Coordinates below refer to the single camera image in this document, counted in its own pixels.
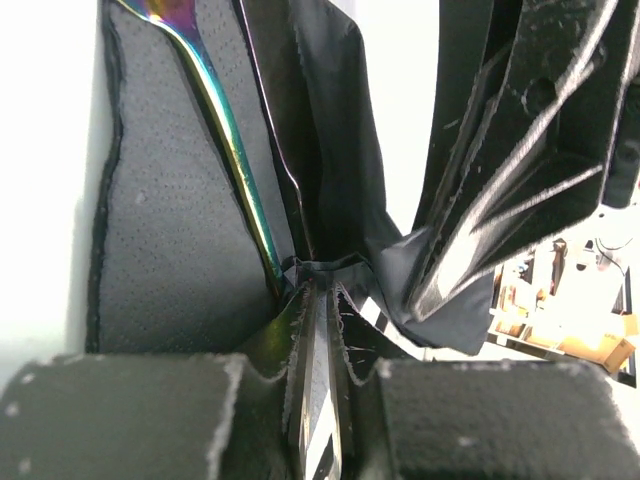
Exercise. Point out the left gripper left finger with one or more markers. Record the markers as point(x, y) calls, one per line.
point(151, 416)

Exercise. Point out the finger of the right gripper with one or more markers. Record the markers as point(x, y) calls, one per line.
point(529, 99)

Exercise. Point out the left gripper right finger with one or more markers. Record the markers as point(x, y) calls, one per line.
point(403, 418)

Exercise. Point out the black paper napkin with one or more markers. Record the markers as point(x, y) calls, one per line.
point(174, 267)

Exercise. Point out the dark knife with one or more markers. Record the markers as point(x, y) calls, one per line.
point(290, 192)

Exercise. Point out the iridescent spoon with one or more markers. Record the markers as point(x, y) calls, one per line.
point(178, 20)

